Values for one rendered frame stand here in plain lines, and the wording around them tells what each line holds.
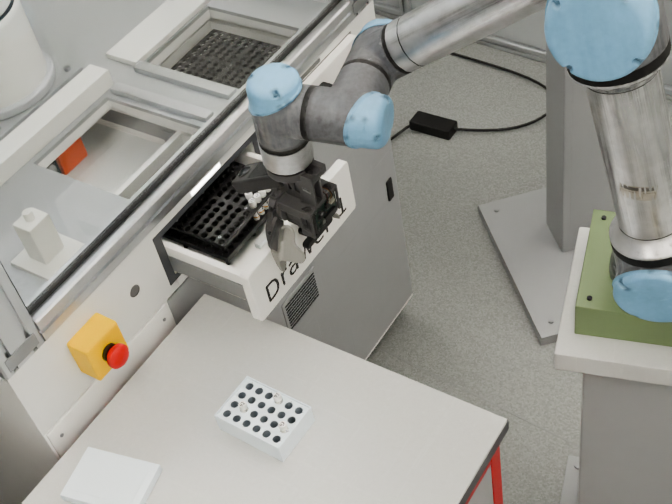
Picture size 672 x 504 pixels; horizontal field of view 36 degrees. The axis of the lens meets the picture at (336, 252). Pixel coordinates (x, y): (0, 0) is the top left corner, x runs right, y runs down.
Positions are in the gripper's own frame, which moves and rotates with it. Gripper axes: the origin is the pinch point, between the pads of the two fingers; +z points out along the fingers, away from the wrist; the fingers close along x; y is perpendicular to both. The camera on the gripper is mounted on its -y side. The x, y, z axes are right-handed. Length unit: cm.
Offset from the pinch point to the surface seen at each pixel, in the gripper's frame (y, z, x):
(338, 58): -19.8, 0.7, 41.5
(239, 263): -10.5, 6.9, -4.0
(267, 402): 8.4, 9.1, -22.7
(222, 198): -18.0, 1.1, 2.8
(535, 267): 5, 89, 78
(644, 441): 56, 37, 15
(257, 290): -0.8, 1.0, -10.3
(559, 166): 6, 61, 88
